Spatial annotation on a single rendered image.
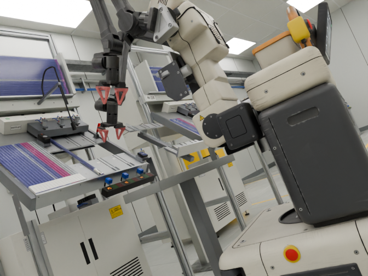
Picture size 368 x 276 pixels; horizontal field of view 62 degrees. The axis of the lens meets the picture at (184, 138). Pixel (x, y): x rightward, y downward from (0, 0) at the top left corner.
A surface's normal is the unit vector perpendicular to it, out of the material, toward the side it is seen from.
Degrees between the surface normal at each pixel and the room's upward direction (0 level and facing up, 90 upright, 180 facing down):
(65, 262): 90
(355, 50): 90
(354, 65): 90
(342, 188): 90
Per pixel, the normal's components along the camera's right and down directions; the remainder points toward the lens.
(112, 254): 0.71, -0.35
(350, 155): -0.48, 0.08
